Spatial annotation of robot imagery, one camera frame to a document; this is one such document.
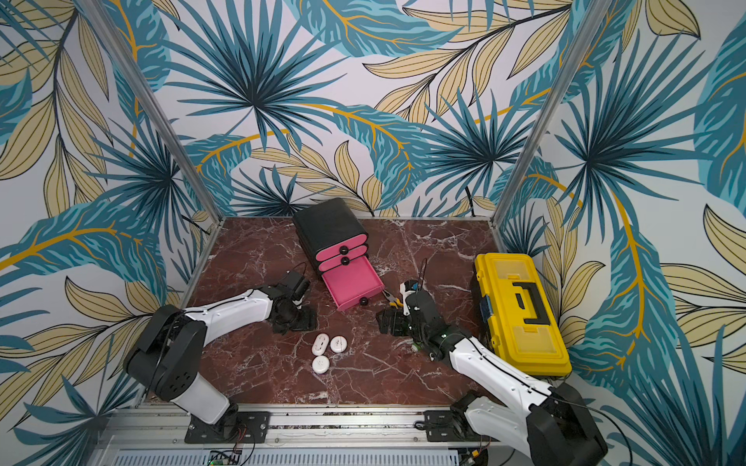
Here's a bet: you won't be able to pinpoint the white oval earphone case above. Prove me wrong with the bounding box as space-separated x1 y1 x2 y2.
312 333 330 356

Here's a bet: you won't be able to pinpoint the pink drawer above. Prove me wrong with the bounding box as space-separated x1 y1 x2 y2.
316 233 368 262
318 244 368 273
322 256 385 312

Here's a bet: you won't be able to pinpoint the black drawer cabinet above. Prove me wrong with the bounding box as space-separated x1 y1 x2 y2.
293 198 368 274

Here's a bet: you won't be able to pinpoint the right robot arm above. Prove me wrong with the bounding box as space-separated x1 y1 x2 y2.
376 281 608 465

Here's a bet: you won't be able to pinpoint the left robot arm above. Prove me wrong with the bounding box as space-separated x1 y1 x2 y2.
122 270 317 426

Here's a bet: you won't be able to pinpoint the yellow black pliers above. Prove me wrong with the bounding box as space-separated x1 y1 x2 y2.
383 289 403 309

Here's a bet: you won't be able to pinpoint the white round earphone case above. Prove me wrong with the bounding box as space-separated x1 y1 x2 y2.
312 355 330 375
329 336 348 353

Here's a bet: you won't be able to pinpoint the yellow toolbox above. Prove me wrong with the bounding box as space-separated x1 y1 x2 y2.
474 252 572 378

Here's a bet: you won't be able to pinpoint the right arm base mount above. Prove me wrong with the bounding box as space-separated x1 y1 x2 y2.
414 410 497 443

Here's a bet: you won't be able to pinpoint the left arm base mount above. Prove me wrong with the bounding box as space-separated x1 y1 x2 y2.
185 411 271 445

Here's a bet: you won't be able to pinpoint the aluminium rail frame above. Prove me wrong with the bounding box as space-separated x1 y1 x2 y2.
88 405 531 465

